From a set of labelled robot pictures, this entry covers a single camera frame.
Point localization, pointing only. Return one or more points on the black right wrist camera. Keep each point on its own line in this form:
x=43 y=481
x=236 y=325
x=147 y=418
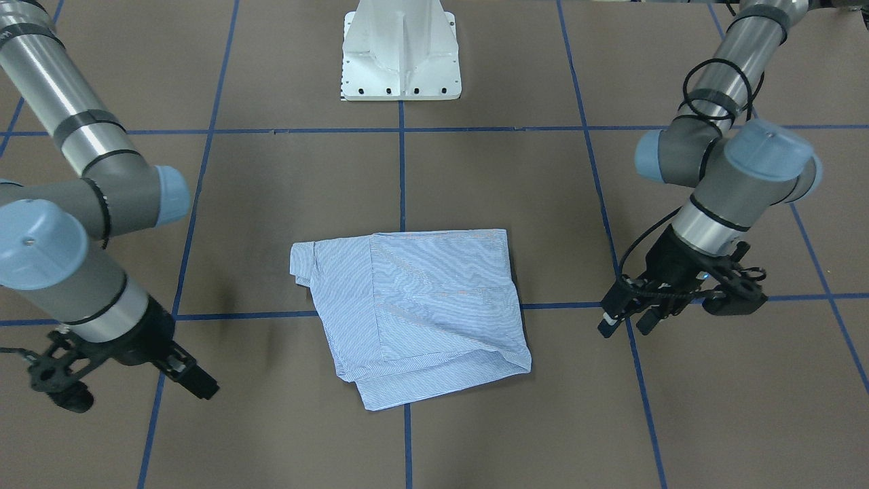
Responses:
x=59 y=370

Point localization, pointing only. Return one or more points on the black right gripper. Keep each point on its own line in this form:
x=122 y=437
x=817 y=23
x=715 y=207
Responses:
x=138 y=335

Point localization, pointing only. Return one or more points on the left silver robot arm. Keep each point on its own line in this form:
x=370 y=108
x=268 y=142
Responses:
x=737 y=167

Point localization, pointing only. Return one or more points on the light blue striped shirt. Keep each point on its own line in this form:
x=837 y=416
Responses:
x=414 y=315

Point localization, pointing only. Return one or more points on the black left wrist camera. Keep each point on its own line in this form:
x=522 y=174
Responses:
x=738 y=291

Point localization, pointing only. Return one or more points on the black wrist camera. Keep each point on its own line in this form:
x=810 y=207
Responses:
x=738 y=291
x=59 y=370

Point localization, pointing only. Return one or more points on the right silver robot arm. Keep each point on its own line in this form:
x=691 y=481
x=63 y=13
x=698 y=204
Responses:
x=54 y=236

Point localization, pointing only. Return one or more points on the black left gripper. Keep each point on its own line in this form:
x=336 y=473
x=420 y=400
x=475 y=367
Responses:
x=669 y=260

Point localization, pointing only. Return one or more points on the white camera stand pedestal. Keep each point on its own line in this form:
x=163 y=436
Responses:
x=400 y=51

